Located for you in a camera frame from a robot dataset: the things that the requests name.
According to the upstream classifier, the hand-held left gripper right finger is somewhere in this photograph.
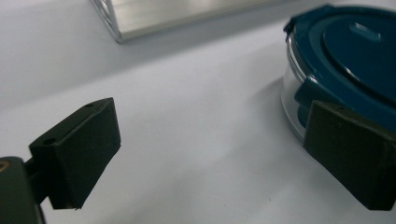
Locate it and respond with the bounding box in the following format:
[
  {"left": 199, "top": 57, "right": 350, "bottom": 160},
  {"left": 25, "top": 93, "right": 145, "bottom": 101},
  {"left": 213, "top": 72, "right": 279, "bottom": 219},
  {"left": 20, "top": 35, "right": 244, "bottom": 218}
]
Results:
[{"left": 303, "top": 100, "right": 396, "bottom": 212}]

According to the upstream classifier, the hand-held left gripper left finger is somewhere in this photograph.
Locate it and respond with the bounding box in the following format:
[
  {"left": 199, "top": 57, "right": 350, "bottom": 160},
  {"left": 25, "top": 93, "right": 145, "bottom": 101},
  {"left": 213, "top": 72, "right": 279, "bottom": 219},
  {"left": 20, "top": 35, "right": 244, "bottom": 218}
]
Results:
[{"left": 28, "top": 97, "right": 121, "bottom": 210}]

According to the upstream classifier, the round clear container blue lid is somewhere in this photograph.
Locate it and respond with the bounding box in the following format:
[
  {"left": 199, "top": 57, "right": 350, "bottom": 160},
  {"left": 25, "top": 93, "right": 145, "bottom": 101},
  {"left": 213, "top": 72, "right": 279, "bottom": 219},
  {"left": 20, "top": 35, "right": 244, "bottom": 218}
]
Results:
[{"left": 279, "top": 3, "right": 396, "bottom": 144}]

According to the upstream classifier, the silver metal platform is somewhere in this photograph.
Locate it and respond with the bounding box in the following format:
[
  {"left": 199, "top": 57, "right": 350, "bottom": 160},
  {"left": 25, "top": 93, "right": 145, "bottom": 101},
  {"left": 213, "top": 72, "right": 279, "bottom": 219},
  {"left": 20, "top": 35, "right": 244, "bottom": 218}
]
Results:
[{"left": 91, "top": 0, "right": 281, "bottom": 44}]

